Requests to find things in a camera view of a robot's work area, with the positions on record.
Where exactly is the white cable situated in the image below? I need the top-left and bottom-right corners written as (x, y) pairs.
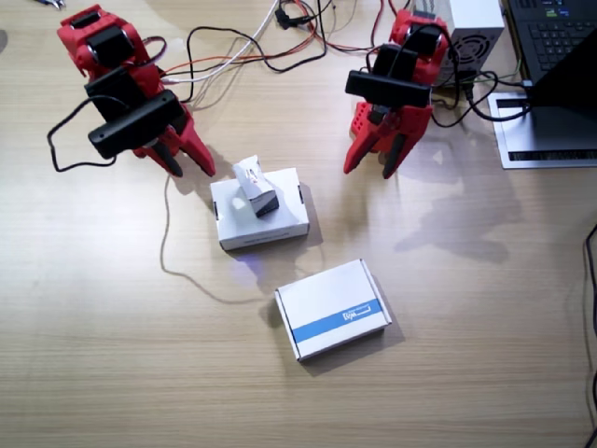
top-left (162, 0), bottom-right (281, 85)

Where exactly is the thin black cable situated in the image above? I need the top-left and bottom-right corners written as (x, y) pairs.
top-left (580, 223), bottom-right (597, 448)

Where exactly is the black tilted screen panel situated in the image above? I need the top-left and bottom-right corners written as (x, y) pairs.
top-left (526, 27), bottom-right (597, 156)

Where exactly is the black power cable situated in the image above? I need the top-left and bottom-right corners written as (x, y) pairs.
top-left (179, 0), bottom-right (328, 104)

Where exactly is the white box with blue stripe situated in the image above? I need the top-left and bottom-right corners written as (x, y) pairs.
top-left (273, 259), bottom-right (393, 363)

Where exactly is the long black webcam cable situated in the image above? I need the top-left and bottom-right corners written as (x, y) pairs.
top-left (366, 27), bottom-right (533, 130)

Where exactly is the small white carton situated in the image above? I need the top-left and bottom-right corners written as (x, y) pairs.
top-left (231, 155), bottom-right (281, 219)

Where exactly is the plain white box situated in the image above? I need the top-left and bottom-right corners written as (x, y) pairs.
top-left (209, 166), bottom-right (312, 252)

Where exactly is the looped black webcam cable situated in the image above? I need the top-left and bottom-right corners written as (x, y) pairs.
top-left (46, 95), bottom-right (130, 173)

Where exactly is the black webcam with looped cable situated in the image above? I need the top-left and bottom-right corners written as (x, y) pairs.
top-left (83, 66), bottom-right (187, 160)

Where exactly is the silver stand base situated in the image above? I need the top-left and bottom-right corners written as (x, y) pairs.
top-left (486, 91), bottom-right (597, 170)

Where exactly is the black laptop keyboard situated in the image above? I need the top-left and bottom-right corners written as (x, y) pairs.
top-left (507, 0), bottom-right (597, 85)

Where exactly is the black cable connector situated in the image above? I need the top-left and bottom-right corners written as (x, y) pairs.
top-left (273, 4), bottom-right (309, 30)

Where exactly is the white power supply with fan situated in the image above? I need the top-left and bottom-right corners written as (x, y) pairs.
top-left (412, 0), bottom-right (507, 89)

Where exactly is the bundle of cables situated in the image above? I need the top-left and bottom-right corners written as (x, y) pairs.
top-left (139, 0), bottom-right (414, 78)

